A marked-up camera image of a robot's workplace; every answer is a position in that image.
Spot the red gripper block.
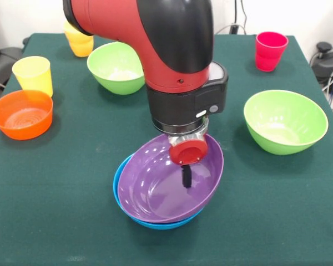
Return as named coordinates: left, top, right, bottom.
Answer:
left=168, top=139, right=209, bottom=190

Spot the purple bowl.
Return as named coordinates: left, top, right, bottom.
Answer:
left=117, top=133, right=225, bottom=224

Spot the large light blue bowl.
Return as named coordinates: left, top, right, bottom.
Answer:
left=113, top=154, right=205, bottom=231

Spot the dark green table cloth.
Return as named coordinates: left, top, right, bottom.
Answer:
left=0, top=33, right=333, bottom=266

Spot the green bowl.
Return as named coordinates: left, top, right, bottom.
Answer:
left=87, top=41, right=145, bottom=95
left=243, top=89, right=329, bottom=156

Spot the red cup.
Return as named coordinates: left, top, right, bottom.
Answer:
left=255, top=31, right=289, bottom=73

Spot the yellow orange cup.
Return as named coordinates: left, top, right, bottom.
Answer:
left=64, top=21, right=95, bottom=58

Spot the orange bowl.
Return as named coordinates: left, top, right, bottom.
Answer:
left=0, top=89, right=54, bottom=141

